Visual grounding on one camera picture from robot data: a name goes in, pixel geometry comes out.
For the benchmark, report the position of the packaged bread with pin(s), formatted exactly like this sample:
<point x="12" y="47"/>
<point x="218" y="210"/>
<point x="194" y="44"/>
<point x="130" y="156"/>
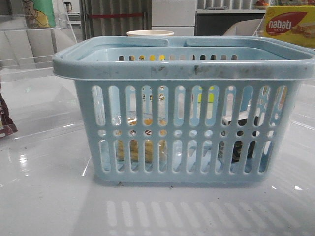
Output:
<point x="134" y="149"/>

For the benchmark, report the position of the clear acrylic display shelf right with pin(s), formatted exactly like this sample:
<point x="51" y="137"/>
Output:
<point x="291" y="31"/>

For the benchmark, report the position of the clear acrylic display shelf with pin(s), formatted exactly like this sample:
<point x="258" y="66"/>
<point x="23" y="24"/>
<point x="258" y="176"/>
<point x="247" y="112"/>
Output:
<point x="291" y="31"/>
<point x="39" y="102"/>

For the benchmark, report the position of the light blue plastic basket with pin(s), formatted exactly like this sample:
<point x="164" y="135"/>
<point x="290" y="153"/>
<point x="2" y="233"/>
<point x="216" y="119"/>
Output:
<point x="187" y="83"/>

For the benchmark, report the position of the green bottle with cartoon label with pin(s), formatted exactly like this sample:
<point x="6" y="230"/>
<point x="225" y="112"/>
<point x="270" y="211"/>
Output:
<point x="39" y="14"/>

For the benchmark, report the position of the clear acrylic display shelf left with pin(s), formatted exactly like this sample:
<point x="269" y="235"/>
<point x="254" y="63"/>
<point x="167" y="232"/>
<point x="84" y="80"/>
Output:
<point x="39" y="102"/>

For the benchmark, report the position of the yellow popcorn paper cup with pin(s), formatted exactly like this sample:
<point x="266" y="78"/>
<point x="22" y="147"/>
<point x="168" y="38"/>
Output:
<point x="150" y="33"/>

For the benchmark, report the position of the maroon cracker snack packet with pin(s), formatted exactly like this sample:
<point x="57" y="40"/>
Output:
<point x="7" y="126"/>

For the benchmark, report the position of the white cabinet in background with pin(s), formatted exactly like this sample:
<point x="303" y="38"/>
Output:
<point x="177" y="16"/>

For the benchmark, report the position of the yellow nabati wafer box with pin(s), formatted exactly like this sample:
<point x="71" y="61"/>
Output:
<point x="302" y="14"/>

